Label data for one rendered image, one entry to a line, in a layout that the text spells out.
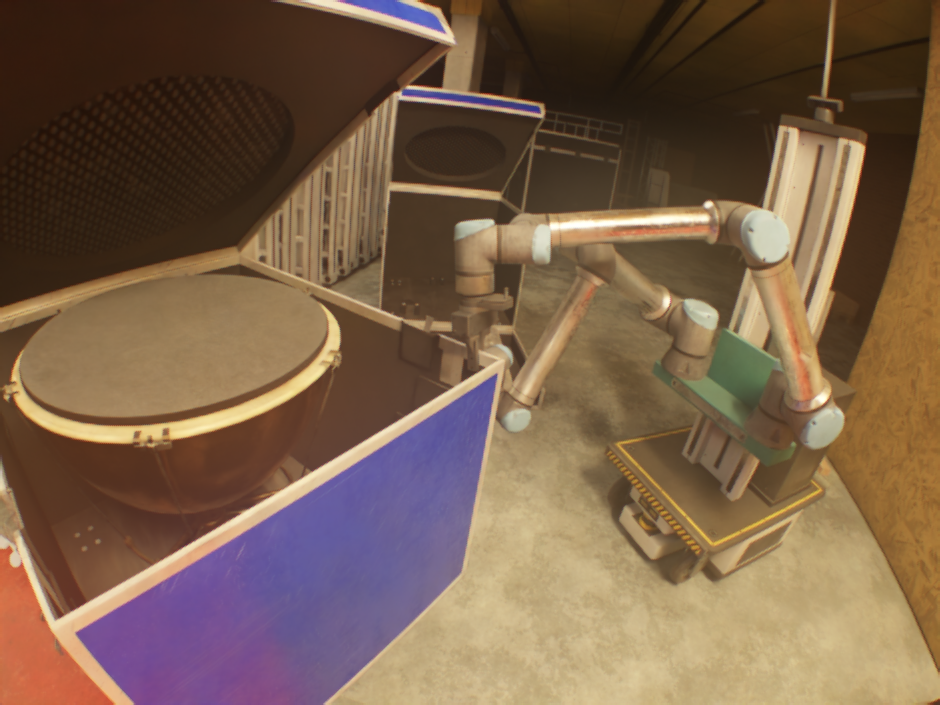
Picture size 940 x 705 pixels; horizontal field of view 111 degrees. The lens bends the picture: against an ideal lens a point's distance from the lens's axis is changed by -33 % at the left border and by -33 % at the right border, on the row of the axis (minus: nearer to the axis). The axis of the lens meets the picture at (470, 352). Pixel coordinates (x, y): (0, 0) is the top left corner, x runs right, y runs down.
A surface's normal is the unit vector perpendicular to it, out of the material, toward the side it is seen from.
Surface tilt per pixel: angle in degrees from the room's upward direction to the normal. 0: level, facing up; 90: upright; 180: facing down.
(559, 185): 90
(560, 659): 0
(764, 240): 84
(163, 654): 90
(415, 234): 90
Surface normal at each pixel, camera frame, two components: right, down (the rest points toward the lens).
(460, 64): -0.21, 0.40
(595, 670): 0.12, -0.89
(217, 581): 0.82, 0.33
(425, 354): -0.55, 0.29
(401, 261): 0.15, 0.45
